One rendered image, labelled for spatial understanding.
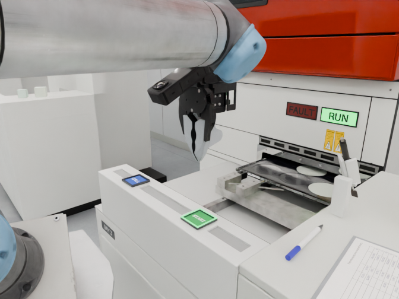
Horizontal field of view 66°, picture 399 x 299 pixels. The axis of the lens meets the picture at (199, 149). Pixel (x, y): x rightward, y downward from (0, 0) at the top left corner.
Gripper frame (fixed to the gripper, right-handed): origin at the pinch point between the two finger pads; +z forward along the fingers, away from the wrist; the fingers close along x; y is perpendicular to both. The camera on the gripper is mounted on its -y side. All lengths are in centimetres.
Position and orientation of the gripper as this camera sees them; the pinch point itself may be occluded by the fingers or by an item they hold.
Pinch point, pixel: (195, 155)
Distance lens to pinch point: 59.2
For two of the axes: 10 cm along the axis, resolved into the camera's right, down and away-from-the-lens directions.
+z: 0.0, 9.5, 3.1
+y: 7.5, -2.1, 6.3
